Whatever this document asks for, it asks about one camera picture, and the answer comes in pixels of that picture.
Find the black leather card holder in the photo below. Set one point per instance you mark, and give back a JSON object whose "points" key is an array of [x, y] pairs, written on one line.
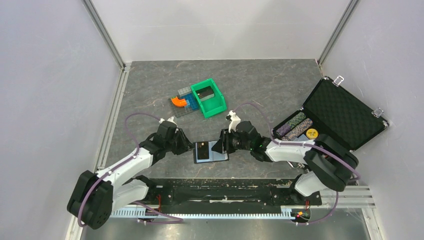
{"points": [[213, 156]]}

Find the yellow dealer button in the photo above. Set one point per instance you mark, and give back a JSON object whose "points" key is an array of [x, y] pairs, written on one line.
{"points": [[312, 133]]}

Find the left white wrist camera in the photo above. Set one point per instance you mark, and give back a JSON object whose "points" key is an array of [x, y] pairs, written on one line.
{"points": [[170, 119]]}

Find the blue playing card deck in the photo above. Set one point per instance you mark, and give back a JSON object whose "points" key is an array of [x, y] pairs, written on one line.
{"points": [[301, 138]]}

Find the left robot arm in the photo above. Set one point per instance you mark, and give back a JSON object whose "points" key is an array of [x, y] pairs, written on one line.
{"points": [[97, 195]]}

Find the green plastic bin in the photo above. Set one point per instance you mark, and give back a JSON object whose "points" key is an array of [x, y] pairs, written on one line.
{"points": [[213, 106]]}

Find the poker chip row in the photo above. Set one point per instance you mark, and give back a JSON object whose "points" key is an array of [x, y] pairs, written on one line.
{"points": [[298, 130], [289, 125]]}

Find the black poker chip case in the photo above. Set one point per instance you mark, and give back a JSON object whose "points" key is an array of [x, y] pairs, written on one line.
{"points": [[337, 113]]}

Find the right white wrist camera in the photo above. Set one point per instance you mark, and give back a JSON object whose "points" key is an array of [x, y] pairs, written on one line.
{"points": [[233, 120]]}

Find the white comb cable strip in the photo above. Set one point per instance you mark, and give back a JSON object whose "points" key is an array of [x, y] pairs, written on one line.
{"points": [[140, 212]]}

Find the orange curved piece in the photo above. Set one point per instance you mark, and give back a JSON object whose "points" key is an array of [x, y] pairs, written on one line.
{"points": [[176, 101]]}

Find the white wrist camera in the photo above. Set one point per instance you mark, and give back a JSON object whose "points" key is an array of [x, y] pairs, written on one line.
{"points": [[170, 119], [233, 120]]}

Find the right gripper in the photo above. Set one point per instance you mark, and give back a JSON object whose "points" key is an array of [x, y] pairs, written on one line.
{"points": [[224, 142]]}

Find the grey brick block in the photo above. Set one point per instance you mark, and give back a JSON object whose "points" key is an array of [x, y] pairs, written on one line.
{"points": [[184, 91]]}

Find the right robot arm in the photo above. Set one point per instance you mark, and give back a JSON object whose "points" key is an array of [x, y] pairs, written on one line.
{"points": [[330, 166]]}

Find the upper poker chip row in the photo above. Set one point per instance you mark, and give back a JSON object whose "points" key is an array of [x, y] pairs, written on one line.
{"points": [[289, 125]]}

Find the blue grid tray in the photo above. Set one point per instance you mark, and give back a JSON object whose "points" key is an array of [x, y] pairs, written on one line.
{"points": [[191, 107]]}

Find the black box in bin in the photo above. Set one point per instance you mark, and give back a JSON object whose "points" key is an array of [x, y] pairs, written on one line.
{"points": [[205, 93]]}

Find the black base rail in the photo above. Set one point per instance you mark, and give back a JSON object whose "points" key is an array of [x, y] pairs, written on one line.
{"points": [[224, 195]]}

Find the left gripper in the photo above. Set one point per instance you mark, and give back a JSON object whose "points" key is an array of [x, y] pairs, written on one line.
{"points": [[186, 144]]}

